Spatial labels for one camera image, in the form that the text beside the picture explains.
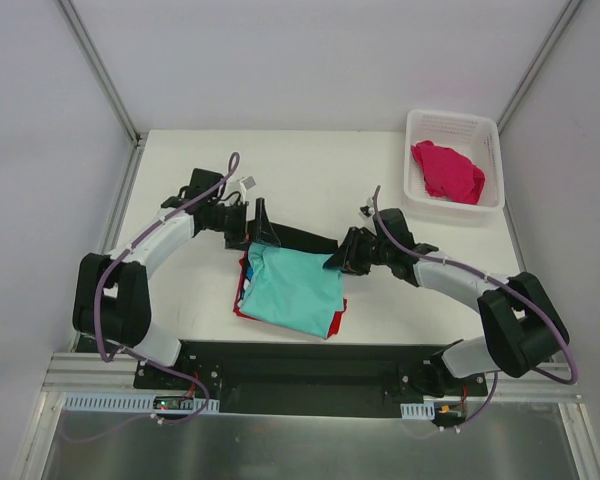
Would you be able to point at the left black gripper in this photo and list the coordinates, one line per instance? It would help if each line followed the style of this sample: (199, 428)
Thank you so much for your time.
(243, 230)

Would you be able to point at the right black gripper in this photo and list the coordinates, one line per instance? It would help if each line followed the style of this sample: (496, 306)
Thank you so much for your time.
(353, 251)

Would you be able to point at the teal t shirt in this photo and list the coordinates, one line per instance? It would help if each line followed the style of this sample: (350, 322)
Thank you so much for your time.
(295, 290)

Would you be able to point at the red t shirt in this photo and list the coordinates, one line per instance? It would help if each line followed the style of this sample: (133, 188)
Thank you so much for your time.
(335, 325)

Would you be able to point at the white plastic basket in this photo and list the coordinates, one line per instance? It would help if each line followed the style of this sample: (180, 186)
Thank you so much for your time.
(473, 136)

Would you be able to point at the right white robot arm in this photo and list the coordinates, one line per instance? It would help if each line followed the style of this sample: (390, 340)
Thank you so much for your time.
(522, 331)

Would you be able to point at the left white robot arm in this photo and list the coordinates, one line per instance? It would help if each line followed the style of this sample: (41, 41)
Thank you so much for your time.
(112, 301)

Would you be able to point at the magenta t shirt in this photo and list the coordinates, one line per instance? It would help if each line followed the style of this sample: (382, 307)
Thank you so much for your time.
(448, 174)

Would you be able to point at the left aluminium frame post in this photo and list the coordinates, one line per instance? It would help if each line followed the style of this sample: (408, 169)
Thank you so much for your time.
(98, 69)

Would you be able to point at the aluminium frame post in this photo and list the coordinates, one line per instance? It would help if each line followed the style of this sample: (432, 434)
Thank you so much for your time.
(98, 69)
(556, 32)

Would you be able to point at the right white cable duct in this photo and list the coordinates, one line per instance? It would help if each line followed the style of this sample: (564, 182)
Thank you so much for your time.
(418, 411)

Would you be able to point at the white cable duct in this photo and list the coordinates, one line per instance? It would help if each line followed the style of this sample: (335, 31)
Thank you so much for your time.
(138, 403)
(418, 411)

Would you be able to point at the left white cable duct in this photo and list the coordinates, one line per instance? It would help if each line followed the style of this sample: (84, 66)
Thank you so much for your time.
(138, 403)

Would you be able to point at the right aluminium frame post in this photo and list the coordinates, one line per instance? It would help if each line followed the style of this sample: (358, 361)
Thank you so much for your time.
(556, 32)

